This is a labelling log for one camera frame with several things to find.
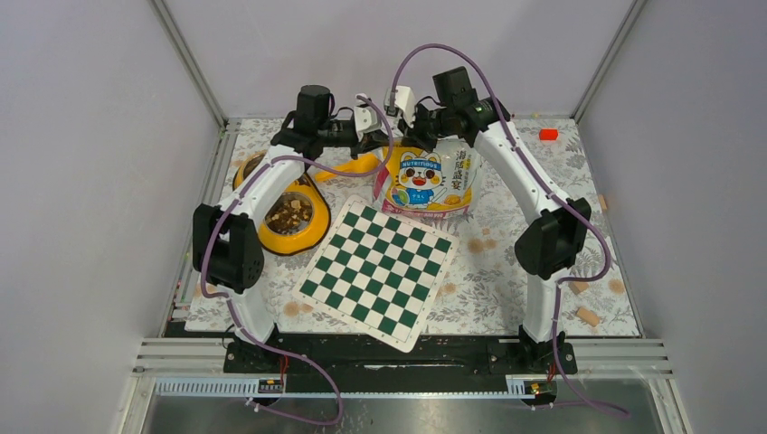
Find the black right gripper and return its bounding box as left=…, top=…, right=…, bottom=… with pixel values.
left=402, top=100, right=457, bottom=153

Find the yellow plastic scoop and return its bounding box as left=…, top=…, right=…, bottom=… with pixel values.
left=314, top=154, right=380, bottom=183

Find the pet food bag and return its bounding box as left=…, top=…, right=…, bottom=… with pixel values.
left=373, top=138, right=484, bottom=218

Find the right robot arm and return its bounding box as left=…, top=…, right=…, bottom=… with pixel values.
left=387, top=67, right=593, bottom=373

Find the wooden cube near right arm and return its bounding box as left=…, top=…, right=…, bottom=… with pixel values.
left=568, top=281, right=591, bottom=295

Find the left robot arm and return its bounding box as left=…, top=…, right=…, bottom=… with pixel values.
left=191, top=85, right=393, bottom=372

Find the yellow double pet bowl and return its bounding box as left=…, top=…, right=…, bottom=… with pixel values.
left=256, top=173, right=330, bottom=256

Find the red rectangular block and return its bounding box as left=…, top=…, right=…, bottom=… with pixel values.
left=538, top=128, right=559, bottom=141

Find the green white chessboard mat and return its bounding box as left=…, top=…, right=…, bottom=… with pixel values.
left=292, top=196, right=459, bottom=353

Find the wooden cylinder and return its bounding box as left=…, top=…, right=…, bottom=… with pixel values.
left=575, top=307, right=601, bottom=327

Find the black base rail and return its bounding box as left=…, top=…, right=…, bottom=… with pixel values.
left=223, top=325, right=580, bottom=377

